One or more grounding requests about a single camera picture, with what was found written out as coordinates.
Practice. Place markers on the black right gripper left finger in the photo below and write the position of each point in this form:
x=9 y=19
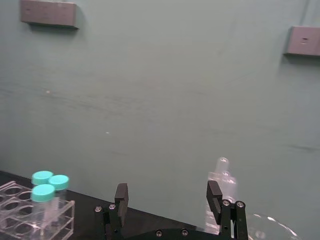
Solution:
x=121 y=202

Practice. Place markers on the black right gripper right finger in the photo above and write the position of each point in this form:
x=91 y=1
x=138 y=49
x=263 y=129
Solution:
x=214 y=193

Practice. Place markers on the clear plastic dropper bottle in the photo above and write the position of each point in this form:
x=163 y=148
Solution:
x=226 y=181

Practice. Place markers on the clear tube with teal cap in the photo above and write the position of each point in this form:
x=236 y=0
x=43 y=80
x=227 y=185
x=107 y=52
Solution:
x=42 y=176
x=43 y=193
x=59 y=182

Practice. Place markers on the clear glass dish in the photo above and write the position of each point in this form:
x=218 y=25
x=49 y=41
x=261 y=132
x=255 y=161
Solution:
x=272 y=227

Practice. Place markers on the clear acrylic tube rack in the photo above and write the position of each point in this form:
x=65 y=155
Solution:
x=15 y=215

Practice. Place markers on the grey wall box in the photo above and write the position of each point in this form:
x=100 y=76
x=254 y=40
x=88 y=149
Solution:
x=47 y=12
x=305 y=41

